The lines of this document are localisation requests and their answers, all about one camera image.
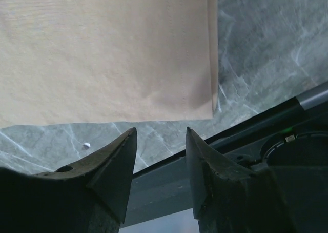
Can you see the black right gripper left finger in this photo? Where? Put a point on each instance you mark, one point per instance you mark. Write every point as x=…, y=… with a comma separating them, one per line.
x=89, y=195

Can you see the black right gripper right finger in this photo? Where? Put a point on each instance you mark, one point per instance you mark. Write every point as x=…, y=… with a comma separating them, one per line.
x=228, y=197

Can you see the beige t shirt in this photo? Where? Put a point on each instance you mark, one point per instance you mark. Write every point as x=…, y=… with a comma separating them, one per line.
x=99, y=61

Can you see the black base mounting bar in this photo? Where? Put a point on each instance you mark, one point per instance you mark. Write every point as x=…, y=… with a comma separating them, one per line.
x=288, y=140

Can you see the aluminium frame rail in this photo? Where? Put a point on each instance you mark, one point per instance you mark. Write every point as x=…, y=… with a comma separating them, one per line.
x=313, y=97

